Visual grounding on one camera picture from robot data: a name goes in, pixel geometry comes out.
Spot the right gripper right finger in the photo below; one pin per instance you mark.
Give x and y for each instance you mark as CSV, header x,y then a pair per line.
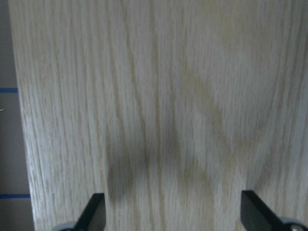
x,y
255,215

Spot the wooden drawer cabinet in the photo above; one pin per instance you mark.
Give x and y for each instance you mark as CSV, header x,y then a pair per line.
x,y
169,107

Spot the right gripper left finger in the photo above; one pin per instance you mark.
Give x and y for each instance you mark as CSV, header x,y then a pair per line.
x,y
92,218

